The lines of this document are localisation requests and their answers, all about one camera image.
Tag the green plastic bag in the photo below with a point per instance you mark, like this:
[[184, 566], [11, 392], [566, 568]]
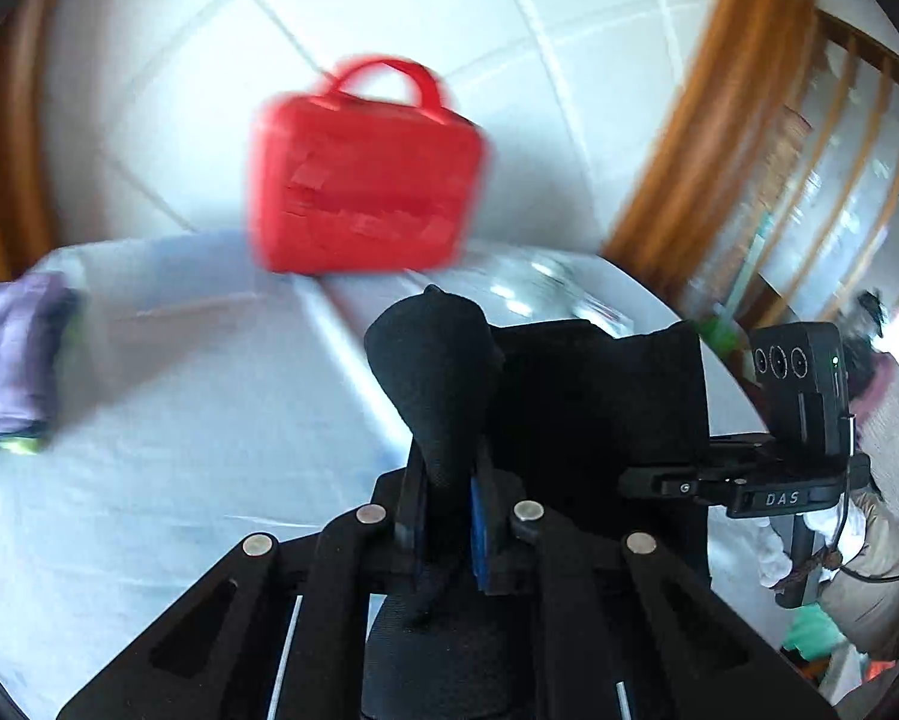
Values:
[[813, 630]]

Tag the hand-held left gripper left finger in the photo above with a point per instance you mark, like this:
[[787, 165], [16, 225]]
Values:
[[418, 517]]

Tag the white padded wooden headboard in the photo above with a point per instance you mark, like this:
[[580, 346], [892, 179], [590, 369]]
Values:
[[494, 30]]

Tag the red handbag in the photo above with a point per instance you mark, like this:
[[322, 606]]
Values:
[[367, 180]]

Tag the purple folded clothes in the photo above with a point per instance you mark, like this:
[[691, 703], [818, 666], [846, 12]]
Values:
[[14, 360]]

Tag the person's right hand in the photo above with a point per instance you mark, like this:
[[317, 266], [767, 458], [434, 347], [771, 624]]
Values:
[[770, 551]]

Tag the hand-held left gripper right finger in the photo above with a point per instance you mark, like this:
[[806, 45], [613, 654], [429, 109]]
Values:
[[481, 532]]

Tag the black pants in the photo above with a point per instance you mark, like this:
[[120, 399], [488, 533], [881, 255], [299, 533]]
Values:
[[584, 390]]

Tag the small green container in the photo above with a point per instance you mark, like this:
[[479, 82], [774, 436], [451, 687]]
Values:
[[723, 337]]

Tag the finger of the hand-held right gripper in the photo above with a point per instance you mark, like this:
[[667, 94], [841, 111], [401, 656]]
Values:
[[674, 481]]

